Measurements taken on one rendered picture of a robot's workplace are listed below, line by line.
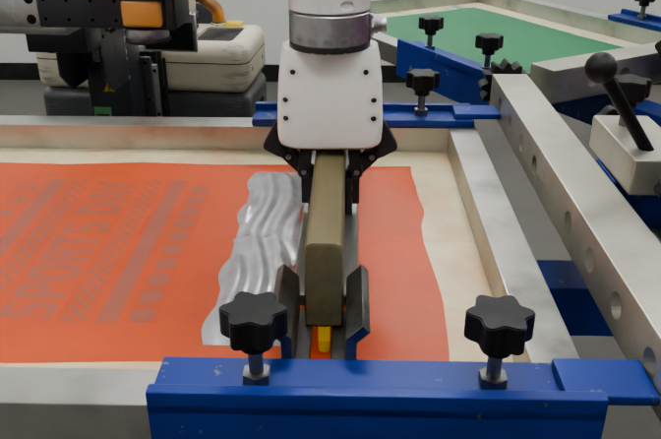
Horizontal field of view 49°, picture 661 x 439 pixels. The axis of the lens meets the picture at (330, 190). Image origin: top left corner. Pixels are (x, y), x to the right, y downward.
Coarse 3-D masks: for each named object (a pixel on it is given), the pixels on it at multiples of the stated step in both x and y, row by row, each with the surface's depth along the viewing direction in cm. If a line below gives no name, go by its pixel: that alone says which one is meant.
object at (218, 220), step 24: (0, 168) 94; (24, 168) 94; (48, 168) 94; (72, 168) 94; (96, 168) 94; (120, 168) 94; (144, 168) 94; (168, 168) 94; (192, 168) 94; (216, 168) 94; (240, 168) 94; (264, 168) 94; (288, 168) 94; (384, 168) 94; (408, 168) 94; (0, 192) 87; (216, 192) 87; (240, 192) 87; (360, 192) 87; (384, 192) 87; (408, 192) 87; (216, 216) 82; (360, 216) 82; (384, 216) 82; (408, 216) 82; (360, 240) 77; (384, 240) 77; (408, 240) 77
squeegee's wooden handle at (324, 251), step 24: (336, 168) 67; (312, 192) 63; (336, 192) 63; (312, 216) 59; (336, 216) 59; (312, 240) 55; (336, 240) 55; (312, 264) 55; (336, 264) 55; (312, 288) 56; (336, 288) 56; (312, 312) 57; (336, 312) 57
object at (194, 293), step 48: (192, 240) 77; (192, 288) 68; (384, 288) 68; (432, 288) 68; (0, 336) 62; (48, 336) 62; (96, 336) 62; (144, 336) 62; (192, 336) 62; (384, 336) 62; (432, 336) 62
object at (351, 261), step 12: (312, 156) 87; (348, 216) 73; (348, 228) 70; (300, 240) 68; (348, 240) 68; (300, 252) 66; (348, 252) 66; (300, 264) 64; (348, 264) 64; (300, 276) 63; (300, 288) 61; (300, 300) 60
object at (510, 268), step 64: (0, 128) 99; (64, 128) 99; (128, 128) 99; (192, 128) 99; (256, 128) 98; (448, 128) 98; (512, 256) 67; (0, 384) 51; (64, 384) 51; (128, 384) 51
